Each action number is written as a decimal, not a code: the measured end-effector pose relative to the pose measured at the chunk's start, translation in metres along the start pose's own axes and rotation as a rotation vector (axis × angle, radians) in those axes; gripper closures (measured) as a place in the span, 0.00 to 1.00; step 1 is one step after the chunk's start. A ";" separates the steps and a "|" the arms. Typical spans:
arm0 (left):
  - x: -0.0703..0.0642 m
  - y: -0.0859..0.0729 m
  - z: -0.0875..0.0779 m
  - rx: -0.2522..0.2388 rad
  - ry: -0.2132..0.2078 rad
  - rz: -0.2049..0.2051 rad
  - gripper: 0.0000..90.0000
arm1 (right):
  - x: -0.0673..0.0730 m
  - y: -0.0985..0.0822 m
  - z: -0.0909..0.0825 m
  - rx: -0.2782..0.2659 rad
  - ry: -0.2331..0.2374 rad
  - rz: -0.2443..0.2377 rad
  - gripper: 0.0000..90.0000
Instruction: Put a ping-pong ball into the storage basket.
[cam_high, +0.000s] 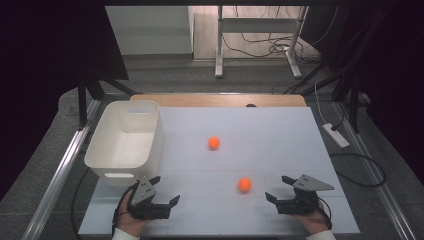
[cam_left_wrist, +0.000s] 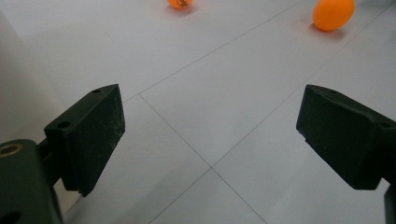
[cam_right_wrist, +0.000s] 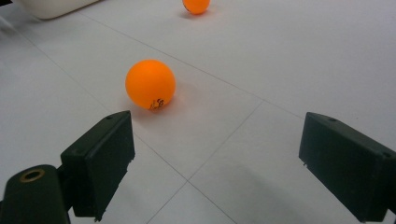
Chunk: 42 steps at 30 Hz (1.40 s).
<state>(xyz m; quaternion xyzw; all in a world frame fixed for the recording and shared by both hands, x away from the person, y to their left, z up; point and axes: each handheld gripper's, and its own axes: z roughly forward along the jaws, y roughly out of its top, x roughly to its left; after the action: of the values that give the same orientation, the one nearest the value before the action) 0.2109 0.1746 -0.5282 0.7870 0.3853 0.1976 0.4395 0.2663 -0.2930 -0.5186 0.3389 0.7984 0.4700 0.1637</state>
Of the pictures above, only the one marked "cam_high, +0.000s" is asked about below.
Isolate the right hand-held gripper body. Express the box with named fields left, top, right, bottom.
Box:
left=275, top=173, right=335, bottom=216

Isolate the orange ball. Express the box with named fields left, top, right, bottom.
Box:
left=207, top=136, right=221, bottom=151
left=237, top=177, right=253, bottom=193

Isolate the white metal desk frame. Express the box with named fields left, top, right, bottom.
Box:
left=214, top=5, right=309, bottom=80

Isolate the white plastic bin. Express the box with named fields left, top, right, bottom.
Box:
left=83, top=100, right=165, bottom=188

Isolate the thin black cable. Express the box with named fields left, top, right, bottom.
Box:
left=70, top=166, right=92, bottom=240

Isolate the white cabinet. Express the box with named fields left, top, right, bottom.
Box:
left=105, top=5, right=195, bottom=56

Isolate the person's left hand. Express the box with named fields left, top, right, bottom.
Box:
left=114, top=194, right=152, bottom=238

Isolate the hand-held gripper black cable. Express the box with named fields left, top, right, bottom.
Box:
left=316, top=196, right=334, bottom=230
left=111, top=180, right=141, bottom=236

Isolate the aluminium floor rail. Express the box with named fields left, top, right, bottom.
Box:
left=21, top=99, right=101, bottom=240
left=334, top=101, right=418, bottom=240

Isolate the white power strip cable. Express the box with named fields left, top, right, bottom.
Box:
left=314, top=82, right=330, bottom=126

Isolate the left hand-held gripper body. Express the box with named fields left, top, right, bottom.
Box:
left=126, top=178, right=173, bottom=221

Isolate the black tripod stand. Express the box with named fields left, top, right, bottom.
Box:
left=77, top=71, right=143, bottom=131
left=331, top=66, right=363, bottom=134

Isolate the tangle of black floor cables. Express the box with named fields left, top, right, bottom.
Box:
left=221, top=5, right=339, bottom=64

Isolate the person's right hand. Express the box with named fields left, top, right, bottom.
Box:
left=291, top=199, right=332, bottom=236

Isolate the dark curtain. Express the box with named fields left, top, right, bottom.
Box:
left=0, top=0, right=130, bottom=201
left=304, top=0, right=424, bottom=188

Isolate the white foam board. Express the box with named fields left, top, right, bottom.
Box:
left=78, top=106, right=361, bottom=236

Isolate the right hand-held gripper black cable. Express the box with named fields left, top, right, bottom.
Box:
left=316, top=196, right=334, bottom=230

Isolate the looped black cable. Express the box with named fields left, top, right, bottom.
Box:
left=329, top=152, right=388, bottom=188

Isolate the white power strip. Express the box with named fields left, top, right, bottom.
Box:
left=321, top=122, right=351, bottom=149

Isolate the left hand-held gripper black cable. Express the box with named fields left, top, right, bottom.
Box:
left=111, top=180, right=141, bottom=236

